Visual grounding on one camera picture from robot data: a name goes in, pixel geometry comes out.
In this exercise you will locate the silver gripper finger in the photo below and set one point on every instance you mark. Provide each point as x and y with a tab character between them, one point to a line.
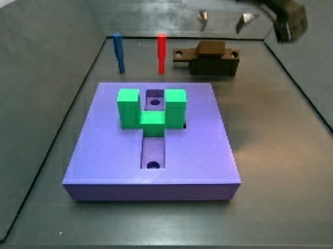
204	19
245	19

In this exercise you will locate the brown T-shaped block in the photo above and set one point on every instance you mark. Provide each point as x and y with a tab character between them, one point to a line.
207	49

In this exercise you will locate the red cylindrical peg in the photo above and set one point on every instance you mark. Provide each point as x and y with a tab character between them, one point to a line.
162	52

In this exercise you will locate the blue cylindrical peg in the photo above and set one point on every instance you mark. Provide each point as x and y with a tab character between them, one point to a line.
118	46

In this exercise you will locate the green U-shaped block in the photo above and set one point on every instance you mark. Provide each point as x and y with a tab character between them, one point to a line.
154	121

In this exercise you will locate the purple base block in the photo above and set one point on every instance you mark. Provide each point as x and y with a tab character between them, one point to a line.
108	169

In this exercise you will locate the black angle bracket fixture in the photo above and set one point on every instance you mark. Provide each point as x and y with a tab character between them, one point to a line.
215	67

